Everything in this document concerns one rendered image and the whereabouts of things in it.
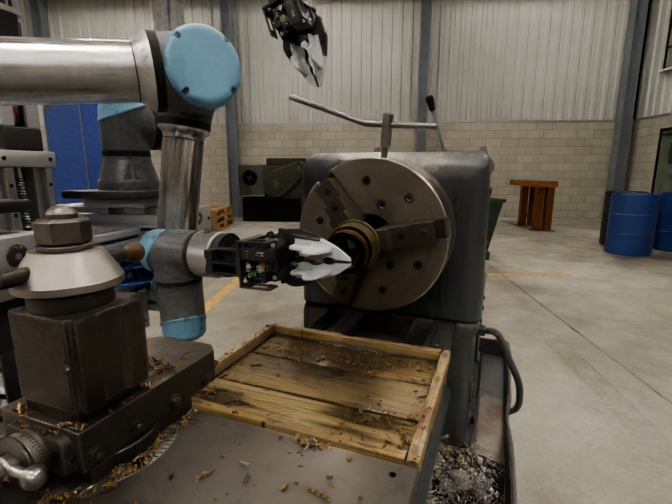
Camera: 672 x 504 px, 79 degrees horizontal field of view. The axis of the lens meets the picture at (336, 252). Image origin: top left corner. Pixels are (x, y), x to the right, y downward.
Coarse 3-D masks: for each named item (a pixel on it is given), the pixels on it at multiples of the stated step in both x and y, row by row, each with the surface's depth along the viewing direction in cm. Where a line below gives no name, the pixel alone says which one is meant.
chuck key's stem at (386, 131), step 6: (384, 114) 80; (390, 114) 80; (384, 120) 80; (390, 120) 80; (384, 126) 80; (390, 126) 80; (384, 132) 80; (390, 132) 81; (384, 138) 81; (390, 138) 81; (384, 144) 81; (390, 144) 81; (384, 150) 81; (384, 156) 82
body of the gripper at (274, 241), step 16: (224, 240) 64; (240, 240) 58; (256, 240) 59; (272, 240) 58; (208, 256) 60; (224, 256) 62; (240, 256) 59; (256, 256) 58; (272, 256) 57; (288, 256) 62; (208, 272) 61; (224, 272) 60; (240, 272) 59; (256, 272) 59; (272, 272) 59; (288, 272) 62; (256, 288) 58; (272, 288) 58
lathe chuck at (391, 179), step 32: (352, 160) 80; (384, 160) 78; (352, 192) 82; (384, 192) 79; (416, 192) 77; (320, 224) 86; (448, 224) 79; (384, 256) 82; (416, 256) 79; (448, 256) 81; (384, 288) 83; (416, 288) 80
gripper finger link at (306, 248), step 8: (296, 240) 61; (304, 240) 61; (320, 240) 60; (296, 248) 59; (304, 248) 59; (312, 248) 59; (320, 248) 59; (328, 248) 59; (336, 248) 59; (304, 256) 61; (320, 256) 60; (328, 256) 60; (336, 256) 59; (344, 256) 59
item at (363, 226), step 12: (336, 228) 74; (348, 228) 70; (360, 228) 70; (372, 228) 72; (336, 240) 68; (360, 240) 67; (372, 240) 70; (348, 252) 76; (360, 252) 67; (372, 252) 70; (360, 264) 68
